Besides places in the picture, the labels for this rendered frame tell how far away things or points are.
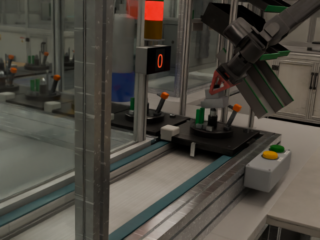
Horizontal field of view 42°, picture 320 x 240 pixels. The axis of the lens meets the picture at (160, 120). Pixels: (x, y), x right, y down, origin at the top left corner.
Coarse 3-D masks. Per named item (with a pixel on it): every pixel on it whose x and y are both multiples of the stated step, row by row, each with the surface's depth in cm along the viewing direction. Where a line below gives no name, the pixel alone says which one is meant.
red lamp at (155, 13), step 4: (148, 4) 111; (152, 4) 110; (156, 4) 110; (160, 4) 111; (148, 8) 111; (152, 8) 111; (156, 8) 111; (160, 8) 111; (148, 12) 111; (152, 12) 111; (156, 12) 111; (160, 12) 112; (148, 16) 112; (152, 16) 111; (156, 16) 111; (160, 16) 112
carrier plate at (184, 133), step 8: (192, 120) 145; (184, 128) 136; (240, 128) 139; (160, 136) 129; (176, 136) 126; (184, 136) 127; (192, 136) 127; (232, 136) 129; (240, 136) 130; (248, 136) 130; (256, 136) 134; (184, 144) 125; (200, 144) 122; (208, 144) 121; (216, 144) 121; (224, 144) 121; (232, 144) 122; (240, 144) 122; (224, 152) 118; (232, 152) 117
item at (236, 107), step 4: (236, 104) 126; (232, 108) 127; (236, 108) 126; (240, 108) 126; (232, 112) 127; (236, 112) 126; (232, 116) 127; (228, 120) 128; (232, 120) 128; (228, 124) 128
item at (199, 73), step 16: (176, 0) 225; (176, 16) 227; (176, 32) 229; (192, 32) 239; (176, 48) 231; (192, 48) 242; (192, 64) 246; (208, 64) 266; (160, 80) 240; (192, 80) 250; (208, 80) 270
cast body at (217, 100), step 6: (216, 84) 129; (222, 90) 129; (210, 96) 128; (216, 96) 127; (222, 96) 129; (204, 102) 130; (210, 102) 129; (216, 102) 128; (222, 102) 127; (228, 102) 130
